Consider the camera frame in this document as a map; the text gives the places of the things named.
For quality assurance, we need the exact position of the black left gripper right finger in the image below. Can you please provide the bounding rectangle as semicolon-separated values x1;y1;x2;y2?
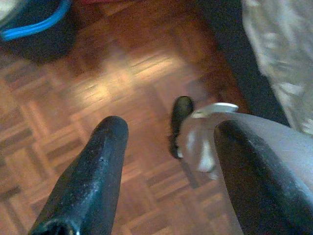
214;119;313;235

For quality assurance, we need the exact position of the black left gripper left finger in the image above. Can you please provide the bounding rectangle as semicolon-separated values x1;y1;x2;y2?
29;115;130;235

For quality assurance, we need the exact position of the black robot left foot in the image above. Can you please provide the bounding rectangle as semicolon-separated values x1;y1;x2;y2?
168;95;195;160

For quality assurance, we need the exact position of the black bed base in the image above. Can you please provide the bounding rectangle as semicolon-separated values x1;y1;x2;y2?
195;0;291;128

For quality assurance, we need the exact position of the black round bin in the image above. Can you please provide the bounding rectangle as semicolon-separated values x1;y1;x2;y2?
0;0;79;62

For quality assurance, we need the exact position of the blue hoop cable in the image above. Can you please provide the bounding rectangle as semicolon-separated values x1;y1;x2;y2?
0;0;71;42

